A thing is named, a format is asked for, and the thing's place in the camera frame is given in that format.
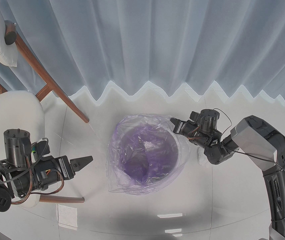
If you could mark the pale blue curtain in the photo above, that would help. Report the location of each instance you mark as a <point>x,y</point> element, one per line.
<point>142,34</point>

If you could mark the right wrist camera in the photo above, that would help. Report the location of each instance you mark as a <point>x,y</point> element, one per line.
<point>194,116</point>

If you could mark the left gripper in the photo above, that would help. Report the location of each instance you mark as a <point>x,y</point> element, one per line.
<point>50,174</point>

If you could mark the white chair with wooden legs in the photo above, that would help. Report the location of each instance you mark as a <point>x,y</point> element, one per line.
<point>12,114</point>

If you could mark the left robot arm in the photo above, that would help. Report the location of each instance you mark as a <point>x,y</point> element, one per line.
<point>17,146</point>

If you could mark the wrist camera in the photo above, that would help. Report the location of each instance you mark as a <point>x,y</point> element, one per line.
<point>43,149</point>
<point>194,116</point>

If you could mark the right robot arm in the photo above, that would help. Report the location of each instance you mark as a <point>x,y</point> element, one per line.
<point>257,139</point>

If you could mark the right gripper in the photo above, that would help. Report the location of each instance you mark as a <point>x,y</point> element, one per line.
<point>186,129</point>

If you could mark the purple plastic bag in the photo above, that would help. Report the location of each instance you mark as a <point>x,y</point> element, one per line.
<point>137,164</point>

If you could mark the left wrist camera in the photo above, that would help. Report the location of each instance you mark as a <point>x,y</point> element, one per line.
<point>43,149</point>

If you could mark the crumpled white paper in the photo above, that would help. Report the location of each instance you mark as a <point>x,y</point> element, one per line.
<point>202,157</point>

